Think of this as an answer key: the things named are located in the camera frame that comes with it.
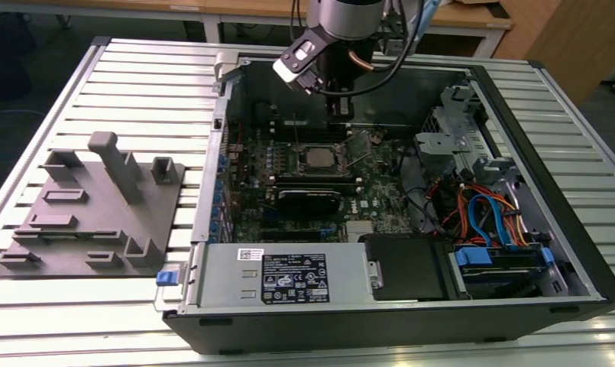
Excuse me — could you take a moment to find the silver CPU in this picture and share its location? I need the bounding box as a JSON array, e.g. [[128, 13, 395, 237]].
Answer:
[[306, 147, 340, 167]]

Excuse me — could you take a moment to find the black clip RAM slot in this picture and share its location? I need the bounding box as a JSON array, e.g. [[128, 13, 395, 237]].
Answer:
[[271, 125, 352, 136], [271, 132, 354, 143]]

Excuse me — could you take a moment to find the CPU socket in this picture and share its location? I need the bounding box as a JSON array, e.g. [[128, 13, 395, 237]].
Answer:
[[295, 143, 350, 176]]

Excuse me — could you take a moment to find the black expansion slot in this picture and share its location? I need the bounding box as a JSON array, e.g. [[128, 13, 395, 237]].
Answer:
[[258, 229, 323, 243]]

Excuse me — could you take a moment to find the black plastic bay cover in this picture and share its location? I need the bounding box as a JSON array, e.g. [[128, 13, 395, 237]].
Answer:
[[358, 232, 464, 302]]

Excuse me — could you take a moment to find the grey plastic case latch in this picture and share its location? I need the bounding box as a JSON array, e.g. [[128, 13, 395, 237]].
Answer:
[[212, 51, 239, 84]]

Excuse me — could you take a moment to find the metal drive cage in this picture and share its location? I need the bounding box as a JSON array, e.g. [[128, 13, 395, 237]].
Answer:
[[412, 86, 523, 194]]

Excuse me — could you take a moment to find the wooden desk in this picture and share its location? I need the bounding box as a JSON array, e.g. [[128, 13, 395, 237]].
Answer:
[[0, 0, 223, 44], [218, 0, 516, 59]]

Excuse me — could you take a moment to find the green motherboard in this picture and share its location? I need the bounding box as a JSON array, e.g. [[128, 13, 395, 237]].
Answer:
[[223, 124, 423, 245]]

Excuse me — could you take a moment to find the black graphics card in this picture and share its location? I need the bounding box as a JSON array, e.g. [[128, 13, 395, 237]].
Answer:
[[275, 187, 344, 219]]

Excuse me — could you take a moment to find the silver chipset heatsink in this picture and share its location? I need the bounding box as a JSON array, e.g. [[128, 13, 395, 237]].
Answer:
[[344, 220, 379, 244]]

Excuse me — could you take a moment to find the wooden cabinet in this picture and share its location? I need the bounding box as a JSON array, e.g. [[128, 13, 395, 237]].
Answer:
[[492, 0, 615, 106]]

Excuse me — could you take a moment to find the grey power supply unit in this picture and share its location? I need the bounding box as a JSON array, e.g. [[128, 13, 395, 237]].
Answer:
[[198, 242, 379, 307]]

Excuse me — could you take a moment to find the hard disk in blue carrier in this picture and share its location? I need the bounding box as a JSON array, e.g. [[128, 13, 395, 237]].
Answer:
[[452, 245, 556, 300]]

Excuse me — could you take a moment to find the grey parts rack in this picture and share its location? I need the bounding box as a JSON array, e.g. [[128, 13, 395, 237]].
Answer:
[[0, 131, 188, 277]]

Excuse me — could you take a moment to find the black PC case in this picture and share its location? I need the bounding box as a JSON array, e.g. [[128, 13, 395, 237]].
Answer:
[[152, 51, 615, 356]]

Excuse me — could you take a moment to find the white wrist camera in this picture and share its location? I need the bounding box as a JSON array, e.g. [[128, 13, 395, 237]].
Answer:
[[271, 32, 323, 96]]

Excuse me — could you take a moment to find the blue data cable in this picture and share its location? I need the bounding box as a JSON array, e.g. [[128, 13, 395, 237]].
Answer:
[[466, 193, 518, 252]]

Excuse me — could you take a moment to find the orange power wire bundle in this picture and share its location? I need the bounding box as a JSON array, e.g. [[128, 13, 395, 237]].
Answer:
[[458, 183, 543, 249]]

